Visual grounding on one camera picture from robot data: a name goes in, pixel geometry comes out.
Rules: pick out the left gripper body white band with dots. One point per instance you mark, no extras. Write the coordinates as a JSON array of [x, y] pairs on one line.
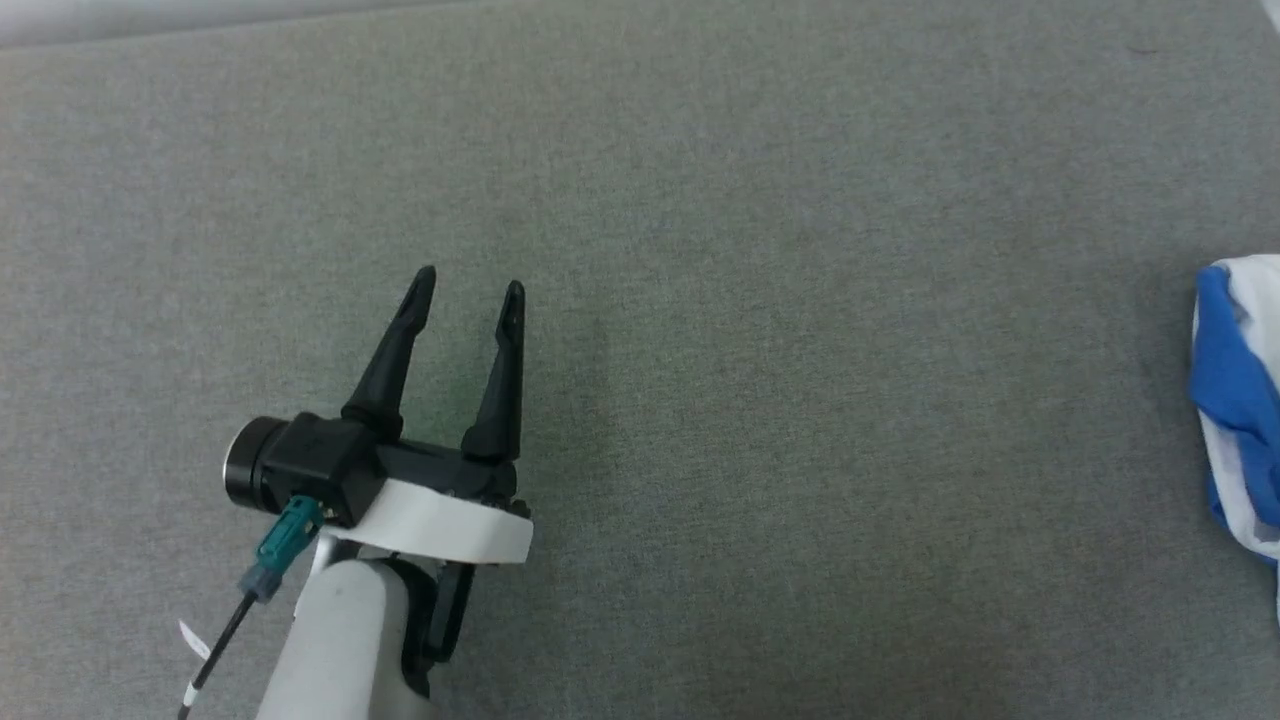
[[450, 520]]

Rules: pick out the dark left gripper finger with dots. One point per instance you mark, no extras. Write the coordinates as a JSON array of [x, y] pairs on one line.
[[500, 390], [390, 360]]

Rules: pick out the blue and white garment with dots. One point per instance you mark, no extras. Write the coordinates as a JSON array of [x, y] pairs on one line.
[[1235, 400]]

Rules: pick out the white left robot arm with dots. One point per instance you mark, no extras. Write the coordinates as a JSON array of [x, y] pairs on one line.
[[340, 640]]

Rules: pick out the grey-green fabric sofa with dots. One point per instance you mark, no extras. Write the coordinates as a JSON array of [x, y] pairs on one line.
[[800, 400]]

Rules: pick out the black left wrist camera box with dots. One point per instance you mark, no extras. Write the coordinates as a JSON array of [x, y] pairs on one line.
[[310, 465]]

